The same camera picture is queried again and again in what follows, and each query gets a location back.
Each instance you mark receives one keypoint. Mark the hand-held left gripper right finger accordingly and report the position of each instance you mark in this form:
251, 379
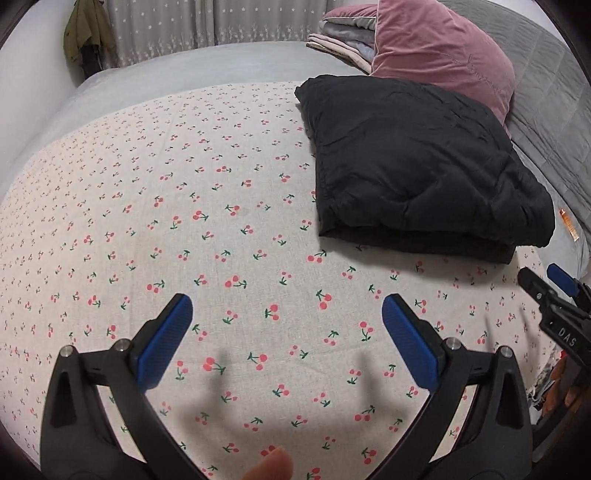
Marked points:
413, 341

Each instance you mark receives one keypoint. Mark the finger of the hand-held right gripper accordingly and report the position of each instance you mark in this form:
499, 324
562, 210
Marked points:
561, 277
528, 279

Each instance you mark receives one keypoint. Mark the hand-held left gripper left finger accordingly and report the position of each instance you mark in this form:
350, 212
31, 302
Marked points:
161, 341

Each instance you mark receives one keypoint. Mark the black padded jacket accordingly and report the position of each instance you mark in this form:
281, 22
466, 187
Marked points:
415, 161

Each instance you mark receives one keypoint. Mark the person's right hand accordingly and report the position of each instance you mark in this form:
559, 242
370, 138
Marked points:
555, 385

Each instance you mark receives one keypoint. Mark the person's left hand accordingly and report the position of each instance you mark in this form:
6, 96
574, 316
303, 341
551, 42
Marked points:
272, 467

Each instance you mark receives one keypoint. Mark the cherry print bed sheet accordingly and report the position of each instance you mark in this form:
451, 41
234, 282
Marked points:
184, 230

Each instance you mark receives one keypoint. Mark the grey quilted headboard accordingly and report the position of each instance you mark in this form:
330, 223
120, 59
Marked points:
549, 92

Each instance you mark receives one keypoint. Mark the pink velvet pillow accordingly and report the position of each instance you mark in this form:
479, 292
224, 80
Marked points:
434, 50

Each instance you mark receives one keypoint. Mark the grey bed cover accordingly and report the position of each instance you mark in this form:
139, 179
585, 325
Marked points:
184, 78

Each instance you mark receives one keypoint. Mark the stack of folded blankets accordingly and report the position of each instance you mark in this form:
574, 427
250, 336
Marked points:
344, 37

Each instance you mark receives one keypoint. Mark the olive hanging coat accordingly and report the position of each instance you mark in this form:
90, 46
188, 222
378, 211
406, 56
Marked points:
83, 32

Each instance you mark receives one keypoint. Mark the grey patterned curtain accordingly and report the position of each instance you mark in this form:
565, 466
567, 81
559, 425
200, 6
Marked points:
203, 23

